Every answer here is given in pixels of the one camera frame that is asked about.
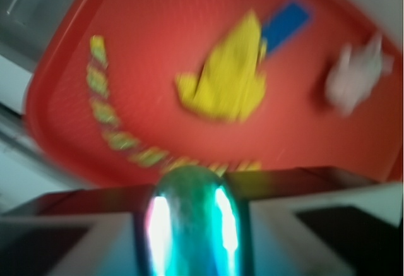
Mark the blue sponge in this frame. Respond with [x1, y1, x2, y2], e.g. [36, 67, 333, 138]
[261, 0, 312, 55]

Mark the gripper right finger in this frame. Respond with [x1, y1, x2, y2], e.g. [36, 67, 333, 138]
[225, 167, 403, 275]

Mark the pink plush bunny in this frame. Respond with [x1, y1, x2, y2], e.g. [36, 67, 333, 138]
[324, 33, 394, 116]

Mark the yellow microfiber cloth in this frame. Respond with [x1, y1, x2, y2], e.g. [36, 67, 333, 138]
[175, 11, 267, 123]

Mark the multicolour twisted rope toy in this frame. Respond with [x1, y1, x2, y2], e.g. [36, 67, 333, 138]
[86, 35, 262, 176]

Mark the red plastic tray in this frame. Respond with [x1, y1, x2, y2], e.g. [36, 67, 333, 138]
[25, 0, 403, 186]

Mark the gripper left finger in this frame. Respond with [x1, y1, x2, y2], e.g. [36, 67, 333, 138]
[1, 186, 154, 275]

